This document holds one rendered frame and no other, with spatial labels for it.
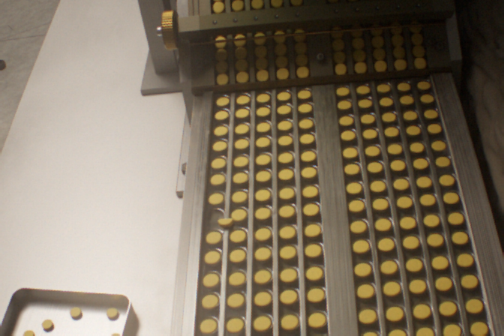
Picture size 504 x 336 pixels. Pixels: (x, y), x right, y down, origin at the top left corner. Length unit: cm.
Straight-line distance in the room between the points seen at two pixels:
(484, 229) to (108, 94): 56
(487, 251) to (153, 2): 52
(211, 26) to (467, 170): 24
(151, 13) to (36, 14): 200
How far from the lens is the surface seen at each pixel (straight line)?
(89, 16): 112
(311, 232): 53
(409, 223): 54
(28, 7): 296
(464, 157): 58
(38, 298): 74
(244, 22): 64
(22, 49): 270
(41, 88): 100
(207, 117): 63
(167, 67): 94
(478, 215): 54
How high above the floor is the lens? 135
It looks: 42 degrees down
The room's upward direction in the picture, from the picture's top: 10 degrees counter-clockwise
